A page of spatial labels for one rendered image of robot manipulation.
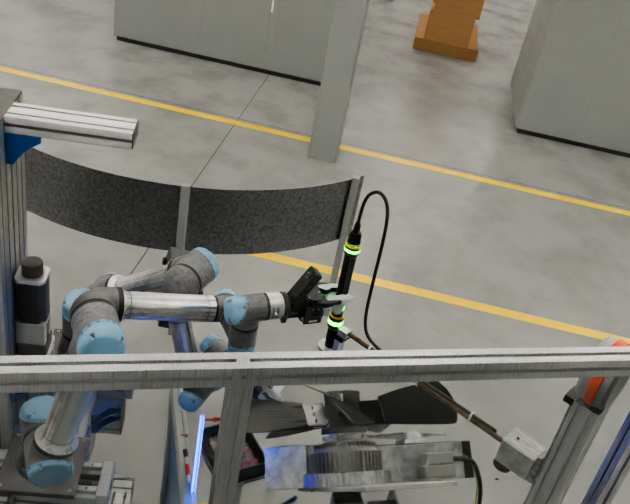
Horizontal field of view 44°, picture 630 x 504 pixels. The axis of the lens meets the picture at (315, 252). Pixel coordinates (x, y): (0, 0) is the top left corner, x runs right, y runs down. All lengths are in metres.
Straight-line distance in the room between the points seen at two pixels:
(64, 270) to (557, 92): 5.17
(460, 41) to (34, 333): 8.37
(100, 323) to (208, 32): 6.66
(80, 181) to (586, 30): 5.32
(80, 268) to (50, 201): 0.77
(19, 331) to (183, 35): 6.36
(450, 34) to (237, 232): 6.43
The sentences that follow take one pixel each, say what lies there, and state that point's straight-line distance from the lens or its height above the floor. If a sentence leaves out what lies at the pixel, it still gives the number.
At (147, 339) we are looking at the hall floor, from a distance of 4.53.
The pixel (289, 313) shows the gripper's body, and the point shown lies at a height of 1.63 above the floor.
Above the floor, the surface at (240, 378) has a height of 2.03.
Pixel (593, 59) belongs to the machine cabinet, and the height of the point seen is 0.89.
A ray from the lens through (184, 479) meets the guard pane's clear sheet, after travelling 1.50.
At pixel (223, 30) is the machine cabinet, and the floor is 0.36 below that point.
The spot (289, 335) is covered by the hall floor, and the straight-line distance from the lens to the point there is 4.67.
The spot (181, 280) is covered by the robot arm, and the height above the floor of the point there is 1.49.
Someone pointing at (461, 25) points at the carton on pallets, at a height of 0.40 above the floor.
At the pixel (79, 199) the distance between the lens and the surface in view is 4.29.
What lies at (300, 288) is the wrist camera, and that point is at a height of 1.69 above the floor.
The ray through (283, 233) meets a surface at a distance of 4.31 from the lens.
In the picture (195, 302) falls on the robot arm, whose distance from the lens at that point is 2.18.
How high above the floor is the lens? 2.90
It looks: 32 degrees down
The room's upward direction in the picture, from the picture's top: 11 degrees clockwise
